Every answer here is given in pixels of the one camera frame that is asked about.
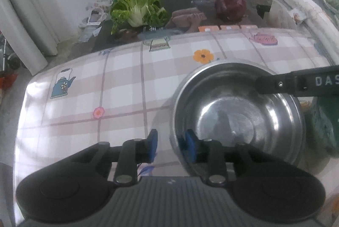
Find deep steel bowl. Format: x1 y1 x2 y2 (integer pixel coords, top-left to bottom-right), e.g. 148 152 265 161
169 59 309 177

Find white plastic bags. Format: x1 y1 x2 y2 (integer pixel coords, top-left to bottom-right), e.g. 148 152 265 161
78 0 112 43

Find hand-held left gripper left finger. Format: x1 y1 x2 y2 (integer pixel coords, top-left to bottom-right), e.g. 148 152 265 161
71 129 158 186

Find small black box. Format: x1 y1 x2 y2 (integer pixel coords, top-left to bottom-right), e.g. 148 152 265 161
256 4 272 20

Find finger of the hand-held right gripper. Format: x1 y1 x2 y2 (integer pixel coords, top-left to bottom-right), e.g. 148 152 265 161
256 71 301 96

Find green leafy lettuce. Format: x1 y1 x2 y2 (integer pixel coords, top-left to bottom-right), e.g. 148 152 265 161
110 0 170 34

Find brown sweet potato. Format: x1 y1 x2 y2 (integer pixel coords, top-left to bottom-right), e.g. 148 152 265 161
169 10 207 31

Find red cabbage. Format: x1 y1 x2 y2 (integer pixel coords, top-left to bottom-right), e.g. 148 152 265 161
214 0 247 23

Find dark green bowl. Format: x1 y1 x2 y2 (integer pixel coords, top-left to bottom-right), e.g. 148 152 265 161
304 97 339 156

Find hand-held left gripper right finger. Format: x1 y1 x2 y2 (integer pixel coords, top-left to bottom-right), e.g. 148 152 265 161
178 129 268 187

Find red plastic item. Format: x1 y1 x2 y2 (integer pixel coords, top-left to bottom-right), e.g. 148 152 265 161
0 72 18 91

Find white curtain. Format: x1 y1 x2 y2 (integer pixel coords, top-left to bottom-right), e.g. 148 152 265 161
0 0 70 76

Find rolled white quilt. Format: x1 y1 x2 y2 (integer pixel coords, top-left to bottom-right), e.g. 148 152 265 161
261 0 339 63

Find pink checked tablecloth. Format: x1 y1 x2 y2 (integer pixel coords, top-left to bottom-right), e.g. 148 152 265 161
12 27 339 227

